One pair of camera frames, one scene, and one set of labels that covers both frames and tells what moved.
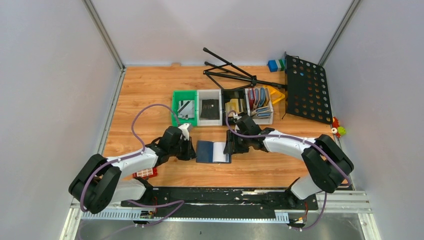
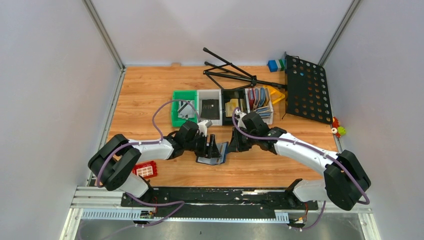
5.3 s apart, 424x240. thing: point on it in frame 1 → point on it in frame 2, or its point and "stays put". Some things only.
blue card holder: (212, 152) stays put
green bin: (184, 95) stays put
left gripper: (188, 149) → (205, 144)
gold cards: (232, 105) stays put
